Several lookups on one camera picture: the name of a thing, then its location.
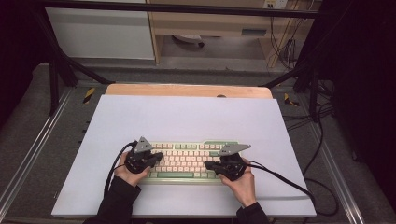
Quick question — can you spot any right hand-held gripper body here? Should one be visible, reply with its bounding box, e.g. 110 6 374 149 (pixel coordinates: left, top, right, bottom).
218 143 252 182

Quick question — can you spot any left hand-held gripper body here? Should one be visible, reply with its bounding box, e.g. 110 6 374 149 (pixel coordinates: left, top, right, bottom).
124 135 153 175

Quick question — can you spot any cream pink green keyboard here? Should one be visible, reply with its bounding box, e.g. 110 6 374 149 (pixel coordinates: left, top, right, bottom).
136 139 247 185

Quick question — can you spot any person's left hand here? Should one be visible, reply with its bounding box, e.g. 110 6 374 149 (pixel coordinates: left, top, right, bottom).
114 152 152 188

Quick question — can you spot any person's right hand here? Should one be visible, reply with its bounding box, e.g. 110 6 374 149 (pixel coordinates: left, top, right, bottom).
217 159 258 208

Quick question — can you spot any white table board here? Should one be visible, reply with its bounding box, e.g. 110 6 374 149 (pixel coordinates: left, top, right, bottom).
50 94 317 217

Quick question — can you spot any wooden table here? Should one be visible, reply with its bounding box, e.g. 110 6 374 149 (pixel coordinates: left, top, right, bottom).
105 83 274 100

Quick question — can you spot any yellow black tape strip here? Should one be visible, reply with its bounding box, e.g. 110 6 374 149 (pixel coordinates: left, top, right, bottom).
82 87 95 105
283 92 301 107

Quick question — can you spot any black metal stand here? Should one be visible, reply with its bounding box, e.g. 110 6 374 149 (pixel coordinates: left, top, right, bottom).
31 6 116 118
262 6 334 123

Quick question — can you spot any white chair base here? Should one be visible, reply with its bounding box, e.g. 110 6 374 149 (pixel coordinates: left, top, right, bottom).
172 34 205 49

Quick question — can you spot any white cabinet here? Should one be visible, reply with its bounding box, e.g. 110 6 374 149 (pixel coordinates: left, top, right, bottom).
45 0 156 61

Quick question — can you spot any light wooden desk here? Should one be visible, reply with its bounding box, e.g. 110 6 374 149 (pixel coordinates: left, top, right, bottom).
146 0 323 68

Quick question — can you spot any black curtain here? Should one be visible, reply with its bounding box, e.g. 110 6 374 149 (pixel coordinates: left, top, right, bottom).
0 0 52 125
320 0 396 203

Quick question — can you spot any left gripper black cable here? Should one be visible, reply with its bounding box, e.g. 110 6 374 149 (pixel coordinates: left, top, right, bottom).
103 141 138 198

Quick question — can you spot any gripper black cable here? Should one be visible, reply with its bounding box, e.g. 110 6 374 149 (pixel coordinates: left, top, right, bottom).
103 141 138 198
245 160 316 202

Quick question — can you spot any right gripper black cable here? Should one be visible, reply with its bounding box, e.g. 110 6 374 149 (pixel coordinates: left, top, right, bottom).
245 160 316 202

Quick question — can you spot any aluminium floor rail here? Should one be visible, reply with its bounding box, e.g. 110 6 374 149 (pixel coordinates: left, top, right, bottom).
311 124 365 224
0 88 74 216

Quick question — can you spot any black floor cable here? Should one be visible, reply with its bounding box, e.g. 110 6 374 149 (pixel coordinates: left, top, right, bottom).
281 102 340 217

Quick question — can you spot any hanging black cable bundle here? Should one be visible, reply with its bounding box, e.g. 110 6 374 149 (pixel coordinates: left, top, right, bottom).
269 15 307 71

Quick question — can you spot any black horizontal frame bar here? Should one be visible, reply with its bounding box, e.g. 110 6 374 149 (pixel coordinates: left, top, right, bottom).
31 0 321 19

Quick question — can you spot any white wall socket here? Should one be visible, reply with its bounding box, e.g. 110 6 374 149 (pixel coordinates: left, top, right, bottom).
262 0 288 9

